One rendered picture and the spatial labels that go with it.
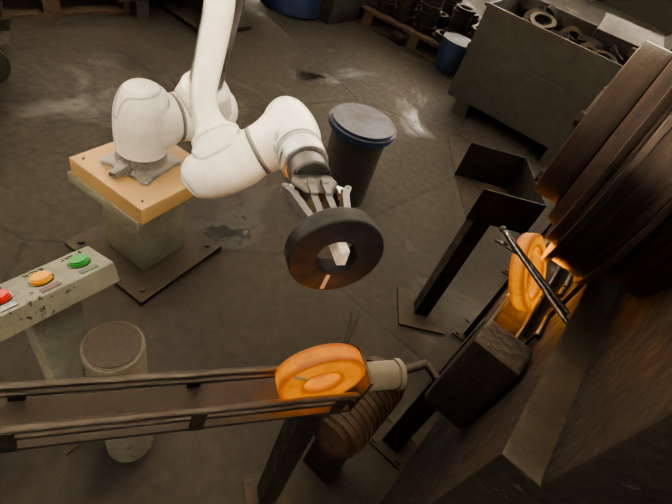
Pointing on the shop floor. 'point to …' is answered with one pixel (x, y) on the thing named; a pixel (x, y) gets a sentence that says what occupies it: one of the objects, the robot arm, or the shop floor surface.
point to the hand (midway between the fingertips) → (336, 242)
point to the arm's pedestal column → (147, 251)
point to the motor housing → (349, 431)
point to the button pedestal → (56, 314)
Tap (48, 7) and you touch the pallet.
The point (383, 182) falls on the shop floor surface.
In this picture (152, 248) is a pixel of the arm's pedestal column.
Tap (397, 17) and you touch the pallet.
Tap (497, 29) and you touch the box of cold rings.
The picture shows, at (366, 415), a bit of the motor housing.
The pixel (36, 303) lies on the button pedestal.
